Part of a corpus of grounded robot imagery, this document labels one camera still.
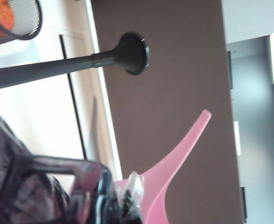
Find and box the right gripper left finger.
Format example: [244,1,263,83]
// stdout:
[90,168,122,224]

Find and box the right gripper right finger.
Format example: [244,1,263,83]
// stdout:
[120,171,146,224]

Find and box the purple textured glass cup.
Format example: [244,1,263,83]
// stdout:
[0,101,121,224]

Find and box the pink plastic watering can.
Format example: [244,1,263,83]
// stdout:
[114,109,212,224]

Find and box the brown desk divider panel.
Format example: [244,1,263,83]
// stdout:
[91,0,247,224]

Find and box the black mesh pen holder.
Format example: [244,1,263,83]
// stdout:
[0,0,43,49]

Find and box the orange ball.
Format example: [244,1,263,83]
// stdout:
[0,0,16,35]

